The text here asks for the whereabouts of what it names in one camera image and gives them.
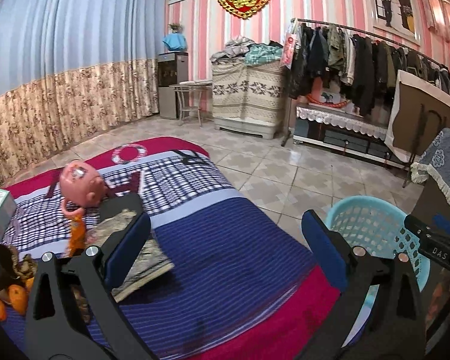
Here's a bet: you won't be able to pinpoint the brown wrapper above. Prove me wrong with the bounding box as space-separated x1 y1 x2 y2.
0 244 38 282

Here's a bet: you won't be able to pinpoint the orange snack wrapper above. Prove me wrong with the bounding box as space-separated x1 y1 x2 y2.
67 214 87 257

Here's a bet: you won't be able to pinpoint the patterned snack bag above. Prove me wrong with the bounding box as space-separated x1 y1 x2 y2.
85 210 174 302

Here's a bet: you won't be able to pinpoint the light blue plastic basket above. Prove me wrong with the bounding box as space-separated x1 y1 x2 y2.
325 195 430 289

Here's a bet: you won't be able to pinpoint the blue floral fringed cloth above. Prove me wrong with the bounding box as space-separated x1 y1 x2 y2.
411 127 450 206

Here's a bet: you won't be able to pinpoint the white lace cloth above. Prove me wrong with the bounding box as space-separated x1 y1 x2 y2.
296 106 387 141

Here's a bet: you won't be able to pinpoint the low black tv stand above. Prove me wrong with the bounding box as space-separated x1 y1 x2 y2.
293 105 405 168

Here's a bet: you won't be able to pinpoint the hanging dark clothes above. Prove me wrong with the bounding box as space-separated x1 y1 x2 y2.
288 21 450 116

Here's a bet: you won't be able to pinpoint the metal clothes rack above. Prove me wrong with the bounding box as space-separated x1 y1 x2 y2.
283 19 450 140

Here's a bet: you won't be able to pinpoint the patterned cloth covered cabinet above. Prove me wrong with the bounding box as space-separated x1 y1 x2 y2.
212 61 286 140

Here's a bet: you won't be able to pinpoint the wedding photo poster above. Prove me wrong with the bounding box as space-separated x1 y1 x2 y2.
371 0 422 46

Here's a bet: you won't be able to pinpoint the red pink hanging bag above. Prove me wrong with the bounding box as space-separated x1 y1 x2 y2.
280 20 298 69

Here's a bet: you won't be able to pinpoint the small metal side table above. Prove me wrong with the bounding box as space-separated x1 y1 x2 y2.
170 80 212 127

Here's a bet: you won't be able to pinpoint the blue and floral curtain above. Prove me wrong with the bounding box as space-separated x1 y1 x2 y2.
0 0 165 185

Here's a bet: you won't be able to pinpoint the grey water dispenser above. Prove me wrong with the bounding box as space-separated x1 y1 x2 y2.
157 52 188 119

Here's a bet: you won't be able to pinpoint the pile of folded clothes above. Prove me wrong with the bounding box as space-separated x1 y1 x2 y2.
209 37 284 66

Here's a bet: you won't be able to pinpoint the blue covered water bottle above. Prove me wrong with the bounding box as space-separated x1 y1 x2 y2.
162 23 188 52

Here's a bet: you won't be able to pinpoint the brown board white frame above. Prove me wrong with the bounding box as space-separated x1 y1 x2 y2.
385 70 450 164

